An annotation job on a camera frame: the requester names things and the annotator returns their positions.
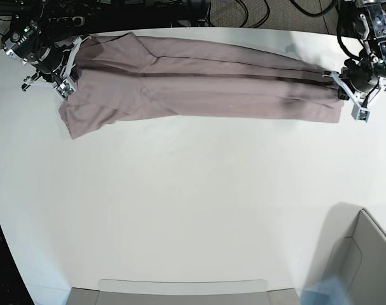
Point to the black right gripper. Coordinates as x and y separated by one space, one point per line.
37 51

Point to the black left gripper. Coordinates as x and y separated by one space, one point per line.
360 77

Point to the pink T-shirt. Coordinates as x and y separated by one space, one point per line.
133 77

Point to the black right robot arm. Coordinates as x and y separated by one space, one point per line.
52 17

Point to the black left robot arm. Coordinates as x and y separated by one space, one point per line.
365 21

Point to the grey box at right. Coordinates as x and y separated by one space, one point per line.
359 261

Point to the grey box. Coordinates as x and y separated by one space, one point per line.
150 292
359 261

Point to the blue blurred object bottom right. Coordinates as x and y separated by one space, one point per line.
331 291

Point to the grey box at bottom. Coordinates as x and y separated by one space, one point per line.
150 292

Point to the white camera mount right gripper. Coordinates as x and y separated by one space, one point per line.
53 68

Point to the white camera mount gripper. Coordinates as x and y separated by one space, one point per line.
355 98
53 68

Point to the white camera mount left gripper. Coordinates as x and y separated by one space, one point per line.
355 98

